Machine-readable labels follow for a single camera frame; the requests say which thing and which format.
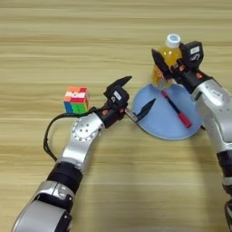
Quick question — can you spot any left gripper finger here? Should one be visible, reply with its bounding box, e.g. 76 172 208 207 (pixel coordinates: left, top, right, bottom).
108 75 133 92
134 97 158 122

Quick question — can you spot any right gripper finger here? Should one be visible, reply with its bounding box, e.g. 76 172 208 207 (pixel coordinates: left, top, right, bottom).
150 48 173 80

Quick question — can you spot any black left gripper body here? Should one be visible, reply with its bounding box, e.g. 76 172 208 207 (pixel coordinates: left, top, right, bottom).
97 101 140 129

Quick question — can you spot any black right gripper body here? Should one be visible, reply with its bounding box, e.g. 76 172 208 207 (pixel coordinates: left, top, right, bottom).
168 59 213 93

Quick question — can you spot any orange juice bottle white cap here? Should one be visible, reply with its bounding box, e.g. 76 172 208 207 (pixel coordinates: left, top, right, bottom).
151 34 184 90

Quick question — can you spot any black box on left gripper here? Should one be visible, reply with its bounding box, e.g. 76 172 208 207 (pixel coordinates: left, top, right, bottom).
103 85 131 107

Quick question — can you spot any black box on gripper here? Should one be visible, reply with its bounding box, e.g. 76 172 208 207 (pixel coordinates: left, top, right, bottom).
179 41 205 69
103 85 131 107

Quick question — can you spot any light blue round plate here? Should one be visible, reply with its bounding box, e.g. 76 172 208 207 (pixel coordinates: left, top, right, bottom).
132 83 203 141

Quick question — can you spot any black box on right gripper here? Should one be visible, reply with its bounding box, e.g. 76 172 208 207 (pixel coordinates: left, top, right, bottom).
179 41 205 69

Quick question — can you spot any red and black marker pen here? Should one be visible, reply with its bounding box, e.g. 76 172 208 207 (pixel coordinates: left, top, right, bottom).
160 90 193 129

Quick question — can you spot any colourful puzzle cube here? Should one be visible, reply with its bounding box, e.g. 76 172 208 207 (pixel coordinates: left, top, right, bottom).
63 86 90 115

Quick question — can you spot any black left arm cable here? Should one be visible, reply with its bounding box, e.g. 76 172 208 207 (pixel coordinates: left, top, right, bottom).
43 105 98 162

